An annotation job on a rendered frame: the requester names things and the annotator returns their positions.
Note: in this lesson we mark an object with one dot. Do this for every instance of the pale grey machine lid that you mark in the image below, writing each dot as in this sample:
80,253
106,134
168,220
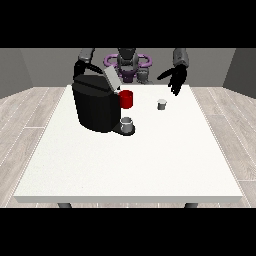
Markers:
111,77

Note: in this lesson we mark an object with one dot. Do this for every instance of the grey robot trunk purple rings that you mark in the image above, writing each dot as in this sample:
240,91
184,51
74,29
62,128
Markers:
128,66

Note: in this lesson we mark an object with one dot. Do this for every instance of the black coffee machine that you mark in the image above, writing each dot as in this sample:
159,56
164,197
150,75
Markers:
95,103

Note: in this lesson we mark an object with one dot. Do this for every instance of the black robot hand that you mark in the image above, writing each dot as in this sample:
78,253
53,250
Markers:
176,77
82,69

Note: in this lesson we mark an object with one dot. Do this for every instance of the small grey cup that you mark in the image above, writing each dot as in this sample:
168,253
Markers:
126,124

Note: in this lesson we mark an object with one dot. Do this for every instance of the red pod holder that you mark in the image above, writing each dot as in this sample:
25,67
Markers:
126,99

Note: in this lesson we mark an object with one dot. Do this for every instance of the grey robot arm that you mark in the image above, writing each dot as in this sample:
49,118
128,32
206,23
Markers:
180,57
86,55

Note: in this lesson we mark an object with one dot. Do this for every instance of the dark table leg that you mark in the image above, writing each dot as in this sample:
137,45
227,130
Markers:
191,205
64,205

